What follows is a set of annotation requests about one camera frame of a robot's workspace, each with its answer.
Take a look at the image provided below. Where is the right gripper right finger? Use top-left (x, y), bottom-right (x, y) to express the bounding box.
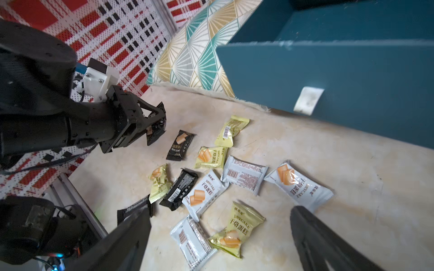
top-left (290, 206), bottom-right (382, 271)

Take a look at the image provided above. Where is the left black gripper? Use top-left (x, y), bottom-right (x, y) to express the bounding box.
top-left (98, 84), bottom-right (167, 154)

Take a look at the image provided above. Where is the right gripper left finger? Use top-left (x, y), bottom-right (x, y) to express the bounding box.
top-left (66, 208), bottom-right (151, 271)

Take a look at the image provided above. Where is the black cookie packet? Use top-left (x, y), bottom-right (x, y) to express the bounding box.
top-left (166, 130), bottom-right (196, 161)
top-left (146, 123), bottom-right (163, 146)
top-left (117, 195), bottom-right (154, 226)
top-left (159, 169), bottom-right (198, 211)

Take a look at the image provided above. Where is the black cookie packet bottom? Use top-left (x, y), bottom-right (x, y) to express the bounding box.
top-left (117, 195), bottom-right (154, 226)

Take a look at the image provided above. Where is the yellow cookie packet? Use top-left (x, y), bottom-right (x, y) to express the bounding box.
top-left (208, 202), bottom-right (265, 259)
top-left (214, 115), bottom-right (250, 148)
top-left (149, 164), bottom-right (173, 204)
top-left (194, 146), bottom-right (228, 169)

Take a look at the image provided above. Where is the yellow cookie packet top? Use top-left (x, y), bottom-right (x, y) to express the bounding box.
top-left (214, 115), bottom-right (250, 148)

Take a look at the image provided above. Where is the teal three-drawer cabinet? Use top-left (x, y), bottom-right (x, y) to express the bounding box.
top-left (217, 1), bottom-right (434, 148)

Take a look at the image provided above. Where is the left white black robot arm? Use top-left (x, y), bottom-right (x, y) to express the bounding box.
top-left (1, 20), bottom-right (166, 271)

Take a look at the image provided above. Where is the white cookie packet right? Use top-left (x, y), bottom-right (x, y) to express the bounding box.
top-left (264, 160), bottom-right (334, 213)

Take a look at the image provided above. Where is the white cookie packet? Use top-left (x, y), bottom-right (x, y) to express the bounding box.
top-left (222, 155), bottom-right (269, 196)
top-left (170, 215), bottom-right (218, 271)
top-left (264, 160), bottom-right (334, 213)
top-left (182, 169), bottom-right (229, 222)

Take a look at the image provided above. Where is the white cookie packet bottom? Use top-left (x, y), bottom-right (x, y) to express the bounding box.
top-left (170, 215), bottom-right (218, 271)

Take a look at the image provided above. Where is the patterned green yellow pillow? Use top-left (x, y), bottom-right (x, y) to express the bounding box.
top-left (146, 1), bottom-right (260, 98)

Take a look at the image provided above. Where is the white cookie packet middle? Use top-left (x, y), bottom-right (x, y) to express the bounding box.
top-left (182, 169), bottom-right (229, 222)

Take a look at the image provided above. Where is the white cookie packet centre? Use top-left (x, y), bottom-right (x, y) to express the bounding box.
top-left (222, 155), bottom-right (269, 196)

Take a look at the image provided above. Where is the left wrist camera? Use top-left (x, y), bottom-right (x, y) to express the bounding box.
top-left (76, 58), bottom-right (120, 103)

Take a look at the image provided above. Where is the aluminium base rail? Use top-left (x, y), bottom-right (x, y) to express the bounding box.
top-left (42, 173), bottom-right (108, 238)

